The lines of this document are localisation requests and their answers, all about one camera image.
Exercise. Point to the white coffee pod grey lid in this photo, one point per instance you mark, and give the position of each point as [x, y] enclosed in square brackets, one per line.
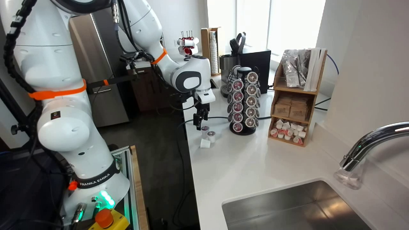
[205, 143]

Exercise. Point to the stainless steel sink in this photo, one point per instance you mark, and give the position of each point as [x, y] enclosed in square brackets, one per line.
[289, 208]

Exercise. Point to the brown packet box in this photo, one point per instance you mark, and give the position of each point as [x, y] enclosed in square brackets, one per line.
[282, 107]
[299, 111]

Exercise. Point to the donut print lid coffee pod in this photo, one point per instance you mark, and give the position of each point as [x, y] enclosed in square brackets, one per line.
[211, 135]

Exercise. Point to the silver foil packet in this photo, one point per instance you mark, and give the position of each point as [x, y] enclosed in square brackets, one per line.
[289, 67]
[304, 64]

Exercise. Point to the chrome faucet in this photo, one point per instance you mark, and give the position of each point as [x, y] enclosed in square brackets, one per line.
[375, 136]

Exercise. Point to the stainless steel fridge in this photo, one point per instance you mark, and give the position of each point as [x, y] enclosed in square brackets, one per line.
[102, 106]

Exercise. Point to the white creamer cup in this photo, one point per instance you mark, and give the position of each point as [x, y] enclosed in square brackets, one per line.
[286, 125]
[279, 124]
[302, 134]
[289, 133]
[275, 131]
[298, 127]

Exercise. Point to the black rail with orange clips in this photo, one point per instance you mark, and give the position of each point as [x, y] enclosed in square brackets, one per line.
[100, 88]

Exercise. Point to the wooden aluminium cart frame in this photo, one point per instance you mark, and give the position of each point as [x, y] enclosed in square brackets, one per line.
[137, 182]

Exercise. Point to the red and white small object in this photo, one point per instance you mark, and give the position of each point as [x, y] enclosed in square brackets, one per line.
[188, 44]

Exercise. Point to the wooden shelf organizer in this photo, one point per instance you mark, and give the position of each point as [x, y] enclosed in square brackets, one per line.
[295, 89]

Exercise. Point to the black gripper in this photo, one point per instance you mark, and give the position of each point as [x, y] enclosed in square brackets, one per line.
[202, 107]

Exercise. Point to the steel canister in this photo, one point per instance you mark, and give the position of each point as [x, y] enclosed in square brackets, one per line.
[226, 64]

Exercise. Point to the bright window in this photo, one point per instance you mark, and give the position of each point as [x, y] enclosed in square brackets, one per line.
[289, 20]

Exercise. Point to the red emergency stop button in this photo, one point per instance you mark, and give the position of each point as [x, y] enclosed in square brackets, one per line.
[104, 218]

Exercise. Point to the black box appliance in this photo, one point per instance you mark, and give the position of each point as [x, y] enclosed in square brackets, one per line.
[261, 64]

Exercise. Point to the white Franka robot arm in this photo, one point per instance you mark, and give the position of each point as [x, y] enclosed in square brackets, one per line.
[64, 64]

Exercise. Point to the white paper cup stack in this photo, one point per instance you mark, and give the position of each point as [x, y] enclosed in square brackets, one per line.
[212, 51]

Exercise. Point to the black coffee pod carousel stand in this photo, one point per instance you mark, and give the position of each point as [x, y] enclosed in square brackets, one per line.
[243, 69]

